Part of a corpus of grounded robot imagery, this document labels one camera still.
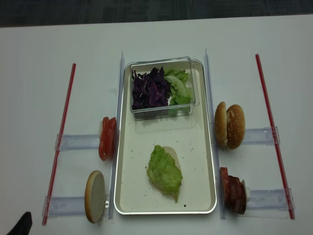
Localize red tomato slices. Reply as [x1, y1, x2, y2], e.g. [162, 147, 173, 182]
[98, 117, 116, 161]

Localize red strip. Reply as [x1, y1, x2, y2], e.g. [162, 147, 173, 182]
[42, 63, 76, 226]
[255, 54, 295, 220]

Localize sesame bun top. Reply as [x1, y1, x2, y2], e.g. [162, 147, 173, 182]
[226, 104, 246, 149]

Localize left clear acrylic divider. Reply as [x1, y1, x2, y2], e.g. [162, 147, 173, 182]
[108, 52, 125, 219]

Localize black object bottom left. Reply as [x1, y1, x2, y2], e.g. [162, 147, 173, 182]
[7, 211, 33, 235]

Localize left red strip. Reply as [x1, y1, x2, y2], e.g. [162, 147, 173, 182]
[42, 63, 76, 226]

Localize right upper clear holder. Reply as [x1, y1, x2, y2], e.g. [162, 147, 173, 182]
[242, 127, 280, 145]

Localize green lettuce leaf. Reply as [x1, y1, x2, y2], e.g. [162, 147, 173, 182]
[146, 145, 184, 204]

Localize green lettuce pile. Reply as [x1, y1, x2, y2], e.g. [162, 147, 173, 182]
[164, 69, 191, 105]

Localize white metal tray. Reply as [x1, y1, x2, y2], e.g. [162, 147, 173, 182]
[114, 60, 217, 215]

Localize clear acrylic divider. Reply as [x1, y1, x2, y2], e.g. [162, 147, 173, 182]
[204, 49, 226, 219]
[108, 52, 125, 219]

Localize plain bun half right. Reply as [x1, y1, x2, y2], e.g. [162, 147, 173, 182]
[214, 101, 227, 147]

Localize clear plastic container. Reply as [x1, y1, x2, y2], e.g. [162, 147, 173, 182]
[129, 56, 199, 120]

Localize sliced meat patties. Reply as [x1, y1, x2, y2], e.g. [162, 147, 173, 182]
[220, 167, 247, 214]

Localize purple cabbage pieces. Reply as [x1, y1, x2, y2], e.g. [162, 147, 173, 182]
[132, 67, 171, 110]

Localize left upper clear holder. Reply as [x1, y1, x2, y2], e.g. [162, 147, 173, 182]
[55, 134, 99, 151]

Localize right red strip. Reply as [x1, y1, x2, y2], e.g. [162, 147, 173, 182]
[255, 54, 295, 220]

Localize right lower clear holder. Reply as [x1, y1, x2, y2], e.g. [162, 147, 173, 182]
[246, 188, 295, 210]

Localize right clear acrylic divider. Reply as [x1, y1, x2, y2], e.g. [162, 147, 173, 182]
[204, 49, 226, 219]

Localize upright bun bottom half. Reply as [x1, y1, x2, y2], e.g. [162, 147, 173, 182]
[85, 170, 106, 223]

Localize left lower clear holder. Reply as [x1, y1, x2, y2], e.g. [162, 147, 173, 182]
[42, 196, 86, 216]

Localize flat bun slice on tray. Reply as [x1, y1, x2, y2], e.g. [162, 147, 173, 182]
[148, 146, 183, 193]

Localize clear holder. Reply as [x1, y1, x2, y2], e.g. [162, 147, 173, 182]
[242, 127, 280, 145]
[55, 134, 99, 151]
[246, 188, 295, 210]
[42, 196, 86, 216]

